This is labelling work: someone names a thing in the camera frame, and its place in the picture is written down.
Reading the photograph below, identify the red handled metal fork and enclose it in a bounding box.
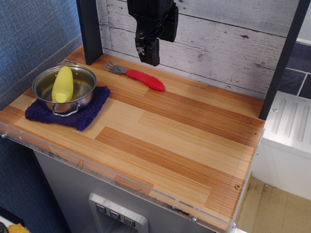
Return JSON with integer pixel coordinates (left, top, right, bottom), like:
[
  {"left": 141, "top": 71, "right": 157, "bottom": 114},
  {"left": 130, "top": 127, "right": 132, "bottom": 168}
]
[{"left": 103, "top": 61, "right": 166, "bottom": 91}]

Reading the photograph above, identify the black upright post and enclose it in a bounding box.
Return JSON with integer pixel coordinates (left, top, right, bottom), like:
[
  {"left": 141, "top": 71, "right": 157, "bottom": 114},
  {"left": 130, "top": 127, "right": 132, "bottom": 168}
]
[
  {"left": 259, "top": 0, "right": 311, "bottom": 120},
  {"left": 76, "top": 0, "right": 103, "bottom": 65}
]

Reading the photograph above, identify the clear acrylic table edge guard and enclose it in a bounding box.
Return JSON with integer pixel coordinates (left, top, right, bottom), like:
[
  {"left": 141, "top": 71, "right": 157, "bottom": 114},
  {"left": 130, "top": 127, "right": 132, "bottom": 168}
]
[{"left": 0, "top": 116, "right": 260, "bottom": 233}]

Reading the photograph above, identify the purple terry cloth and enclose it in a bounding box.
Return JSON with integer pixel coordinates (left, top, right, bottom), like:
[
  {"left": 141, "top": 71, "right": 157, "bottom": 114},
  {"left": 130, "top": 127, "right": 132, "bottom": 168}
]
[{"left": 25, "top": 86, "right": 110, "bottom": 131}]

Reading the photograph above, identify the yellow black object bottom left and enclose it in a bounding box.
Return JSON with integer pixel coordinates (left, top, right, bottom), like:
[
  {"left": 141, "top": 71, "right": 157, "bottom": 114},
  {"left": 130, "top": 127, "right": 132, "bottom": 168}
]
[{"left": 0, "top": 222, "right": 30, "bottom": 233}]

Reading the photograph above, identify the small steel pot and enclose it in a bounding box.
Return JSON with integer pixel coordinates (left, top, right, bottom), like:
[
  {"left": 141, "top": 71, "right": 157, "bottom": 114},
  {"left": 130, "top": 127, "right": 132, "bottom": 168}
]
[{"left": 32, "top": 60, "right": 97, "bottom": 117}]

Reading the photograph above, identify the white ridged cabinet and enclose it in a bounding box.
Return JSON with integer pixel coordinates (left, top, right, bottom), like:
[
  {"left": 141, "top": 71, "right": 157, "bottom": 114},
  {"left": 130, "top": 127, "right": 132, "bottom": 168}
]
[{"left": 252, "top": 92, "right": 311, "bottom": 199}]

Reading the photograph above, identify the silver dispenser button panel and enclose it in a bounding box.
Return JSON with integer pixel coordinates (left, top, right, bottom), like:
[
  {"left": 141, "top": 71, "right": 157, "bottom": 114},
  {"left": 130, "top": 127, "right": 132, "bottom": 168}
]
[{"left": 88, "top": 192, "right": 149, "bottom": 233}]

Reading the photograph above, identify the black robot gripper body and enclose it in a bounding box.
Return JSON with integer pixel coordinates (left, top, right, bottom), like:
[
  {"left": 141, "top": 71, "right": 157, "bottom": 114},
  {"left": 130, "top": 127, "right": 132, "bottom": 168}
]
[{"left": 127, "top": 0, "right": 174, "bottom": 39}]

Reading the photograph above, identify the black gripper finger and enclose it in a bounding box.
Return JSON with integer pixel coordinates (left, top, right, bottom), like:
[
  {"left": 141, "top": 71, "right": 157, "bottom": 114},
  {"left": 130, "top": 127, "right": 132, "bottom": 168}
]
[
  {"left": 159, "top": 5, "right": 179, "bottom": 42},
  {"left": 135, "top": 38, "right": 160, "bottom": 67}
]

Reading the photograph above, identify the yellow toy corn cob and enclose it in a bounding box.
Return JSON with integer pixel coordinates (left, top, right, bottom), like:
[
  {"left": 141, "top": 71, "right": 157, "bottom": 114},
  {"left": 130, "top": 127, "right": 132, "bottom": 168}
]
[{"left": 52, "top": 66, "right": 73, "bottom": 103}]

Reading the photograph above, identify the right black upright post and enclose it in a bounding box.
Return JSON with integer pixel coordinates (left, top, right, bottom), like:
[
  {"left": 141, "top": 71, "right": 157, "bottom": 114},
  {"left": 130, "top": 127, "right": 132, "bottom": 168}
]
[{"left": 259, "top": 0, "right": 311, "bottom": 120}]

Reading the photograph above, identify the left black upright post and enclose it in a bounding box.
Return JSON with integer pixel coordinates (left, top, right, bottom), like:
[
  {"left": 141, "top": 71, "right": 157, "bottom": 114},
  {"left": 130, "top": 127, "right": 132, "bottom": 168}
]
[{"left": 76, "top": 0, "right": 103, "bottom": 65}]

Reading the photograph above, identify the grey toy fridge front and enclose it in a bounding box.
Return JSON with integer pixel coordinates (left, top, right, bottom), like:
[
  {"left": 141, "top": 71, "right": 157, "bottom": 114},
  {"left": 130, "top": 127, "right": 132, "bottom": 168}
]
[{"left": 35, "top": 151, "right": 211, "bottom": 233}]

